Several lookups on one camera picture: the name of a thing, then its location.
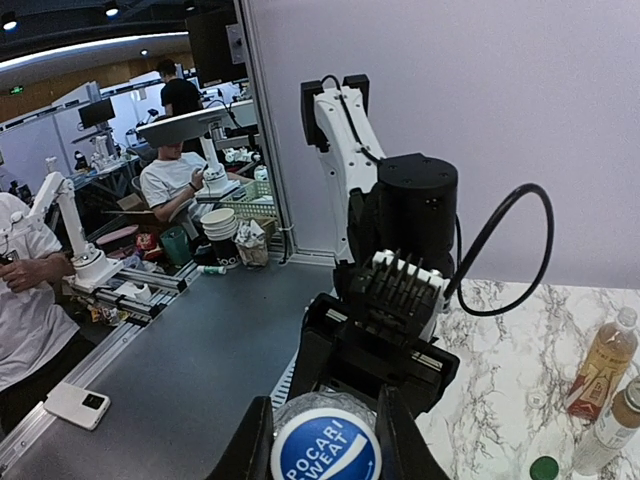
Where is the person in black shirt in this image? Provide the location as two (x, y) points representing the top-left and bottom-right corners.
(156, 59), (203, 116)

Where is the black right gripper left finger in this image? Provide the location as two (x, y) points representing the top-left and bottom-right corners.
(205, 396), (274, 480)

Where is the stack of white bowls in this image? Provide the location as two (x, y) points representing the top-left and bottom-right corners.
(200, 208), (239, 242)

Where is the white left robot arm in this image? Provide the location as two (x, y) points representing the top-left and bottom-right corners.
(289, 74), (459, 414)

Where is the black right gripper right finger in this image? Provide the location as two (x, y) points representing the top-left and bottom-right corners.
(375, 386), (449, 480)

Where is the clear water bottle blue cap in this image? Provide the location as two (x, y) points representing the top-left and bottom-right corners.
(273, 391), (376, 434)

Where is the person in white shirt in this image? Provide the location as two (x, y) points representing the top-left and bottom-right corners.
(140, 142), (214, 223)

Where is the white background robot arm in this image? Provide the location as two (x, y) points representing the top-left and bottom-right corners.
(1, 156), (124, 294)

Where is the green plastic basket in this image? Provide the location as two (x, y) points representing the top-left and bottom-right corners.
(220, 180), (277, 218)

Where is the blue Pocari Sweat cap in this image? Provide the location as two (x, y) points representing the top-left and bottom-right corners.
(270, 408), (382, 480)

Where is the dark green bottle cap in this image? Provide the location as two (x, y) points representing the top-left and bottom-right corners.
(529, 455), (560, 480)

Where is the person in white foreground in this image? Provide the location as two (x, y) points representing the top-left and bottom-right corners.
(0, 191), (96, 436)

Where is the tea bottle red label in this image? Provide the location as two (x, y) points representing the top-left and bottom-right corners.
(566, 307), (638, 422)

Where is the white phone on table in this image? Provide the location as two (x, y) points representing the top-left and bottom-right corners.
(43, 382), (111, 431)

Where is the coffee bottle white label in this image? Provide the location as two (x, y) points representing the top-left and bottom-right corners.
(572, 377), (639, 476)

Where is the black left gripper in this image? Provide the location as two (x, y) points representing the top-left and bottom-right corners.
(287, 293), (460, 415)

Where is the left aluminium frame post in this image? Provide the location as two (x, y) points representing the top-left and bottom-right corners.
(234, 0), (297, 265)

